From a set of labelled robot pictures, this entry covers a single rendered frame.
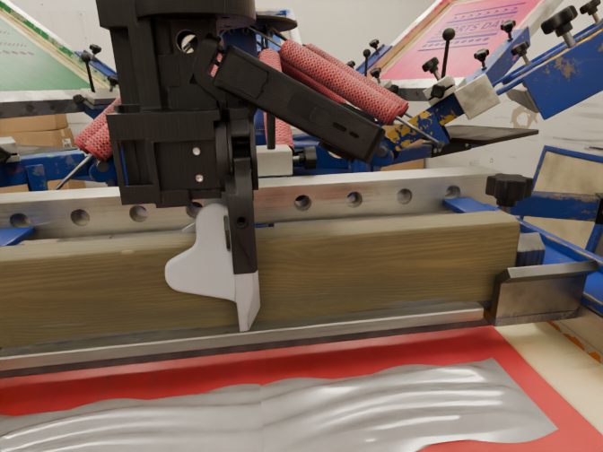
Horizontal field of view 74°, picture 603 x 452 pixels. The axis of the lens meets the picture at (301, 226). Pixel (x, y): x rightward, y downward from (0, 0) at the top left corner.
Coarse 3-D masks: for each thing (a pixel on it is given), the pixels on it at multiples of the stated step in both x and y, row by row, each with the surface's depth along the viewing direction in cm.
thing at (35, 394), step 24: (192, 360) 32; (216, 360) 32; (240, 360) 32; (0, 384) 30; (24, 384) 30; (48, 384) 30; (72, 384) 30; (96, 384) 30; (120, 384) 30; (144, 384) 29; (168, 384) 29; (192, 384) 29; (216, 384) 29; (0, 408) 28; (24, 408) 28; (48, 408) 27; (72, 408) 27
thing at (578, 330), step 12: (588, 312) 31; (552, 324) 35; (564, 324) 33; (576, 324) 32; (588, 324) 31; (600, 324) 30; (576, 336) 32; (588, 336) 31; (600, 336) 30; (588, 348) 31; (600, 348) 30; (600, 360) 30
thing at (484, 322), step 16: (480, 320) 34; (336, 336) 32; (352, 336) 32; (368, 336) 33; (384, 336) 33; (176, 352) 31; (192, 352) 31; (208, 352) 31; (224, 352) 31; (32, 368) 30; (48, 368) 30; (64, 368) 30; (80, 368) 30
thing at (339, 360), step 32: (288, 352) 32; (320, 352) 32; (352, 352) 32; (384, 352) 32; (416, 352) 32; (448, 352) 32; (480, 352) 32; (512, 352) 32; (544, 384) 28; (576, 416) 25; (448, 448) 24; (480, 448) 23; (512, 448) 23; (544, 448) 23; (576, 448) 23
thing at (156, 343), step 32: (288, 320) 30; (320, 320) 30; (352, 320) 29; (384, 320) 30; (416, 320) 30; (448, 320) 30; (0, 352) 27; (32, 352) 27; (64, 352) 27; (96, 352) 27; (128, 352) 28; (160, 352) 28
